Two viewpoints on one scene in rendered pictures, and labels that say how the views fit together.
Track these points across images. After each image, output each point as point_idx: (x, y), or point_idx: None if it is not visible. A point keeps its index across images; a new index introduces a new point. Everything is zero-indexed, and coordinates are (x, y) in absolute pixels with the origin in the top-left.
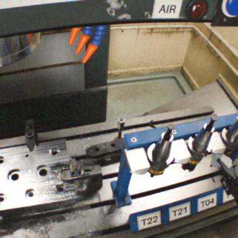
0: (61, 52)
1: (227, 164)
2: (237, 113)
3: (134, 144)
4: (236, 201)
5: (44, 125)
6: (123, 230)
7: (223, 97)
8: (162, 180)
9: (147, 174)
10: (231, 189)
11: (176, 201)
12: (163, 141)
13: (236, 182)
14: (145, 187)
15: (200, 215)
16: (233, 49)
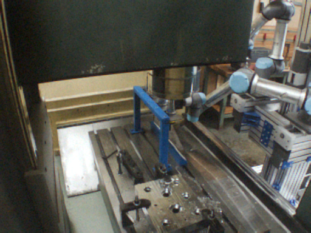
0: (56, 170)
1: (167, 101)
2: (140, 92)
3: (167, 116)
4: (177, 108)
5: None
6: (187, 167)
7: (74, 129)
8: (150, 154)
9: (147, 159)
10: (175, 106)
11: (168, 142)
12: (173, 100)
13: (174, 101)
14: (156, 160)
15: (170, 141)
16: (54, 98)
